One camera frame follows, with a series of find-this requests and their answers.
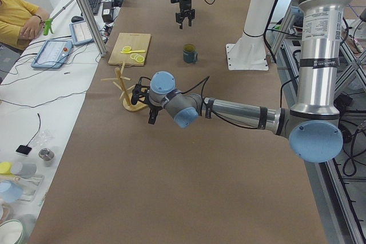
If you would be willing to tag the near blue teach pendant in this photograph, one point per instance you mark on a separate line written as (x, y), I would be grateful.
(53, 54)

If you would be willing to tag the silver aluminium frame post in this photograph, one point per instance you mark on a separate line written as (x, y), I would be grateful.
(91, 22)

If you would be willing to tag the blue teach pendant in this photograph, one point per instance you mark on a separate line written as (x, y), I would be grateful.
(80, 33)
(53, 54)

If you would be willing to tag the green plastic clamp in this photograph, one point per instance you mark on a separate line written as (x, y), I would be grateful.
(47, 28)

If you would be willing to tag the yellow cup lying down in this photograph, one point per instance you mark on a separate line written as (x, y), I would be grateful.
(5, 168)

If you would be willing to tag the far blue teach pendant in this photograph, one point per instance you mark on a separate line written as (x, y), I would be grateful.
(80, 33)

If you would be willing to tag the person in yellow shirt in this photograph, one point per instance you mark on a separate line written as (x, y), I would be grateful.
(21, 22)

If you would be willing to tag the middle lemon slice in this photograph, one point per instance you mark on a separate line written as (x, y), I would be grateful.
(138, 57)

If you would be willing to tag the small black pad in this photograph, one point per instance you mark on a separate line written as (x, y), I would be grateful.
(24, 149)

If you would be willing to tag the black computer mouse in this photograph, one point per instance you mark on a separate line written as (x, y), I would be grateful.
(75, 19)

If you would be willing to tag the light blue cup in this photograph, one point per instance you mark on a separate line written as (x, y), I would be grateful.
(10, 191)

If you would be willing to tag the blue mug with green inside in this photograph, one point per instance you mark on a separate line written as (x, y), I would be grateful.
(190, 54)

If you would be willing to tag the white bowl green rim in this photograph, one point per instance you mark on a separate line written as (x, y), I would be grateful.
(12, 232)

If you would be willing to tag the lemon slice near knife tip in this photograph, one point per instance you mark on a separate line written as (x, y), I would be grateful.
(126, 49)

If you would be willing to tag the wooden cup storage rack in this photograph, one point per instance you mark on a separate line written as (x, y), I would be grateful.
(126, 94)

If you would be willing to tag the wooden cutting board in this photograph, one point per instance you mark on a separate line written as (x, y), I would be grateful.
(138, 41)

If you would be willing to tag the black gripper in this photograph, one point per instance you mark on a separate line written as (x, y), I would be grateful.
(185, 6)
(154, 109)

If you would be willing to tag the yellow plastic knife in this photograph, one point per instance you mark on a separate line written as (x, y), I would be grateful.
(133, 51)

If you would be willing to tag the grey cup lying down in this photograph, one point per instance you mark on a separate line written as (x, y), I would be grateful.
(24, 170)

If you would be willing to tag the small metal cylinder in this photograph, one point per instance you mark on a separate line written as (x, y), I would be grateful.
(47, 156)

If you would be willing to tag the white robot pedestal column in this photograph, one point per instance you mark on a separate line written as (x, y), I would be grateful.
(248, 53)

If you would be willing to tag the black power adapter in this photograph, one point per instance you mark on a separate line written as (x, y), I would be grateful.
(107, 12)

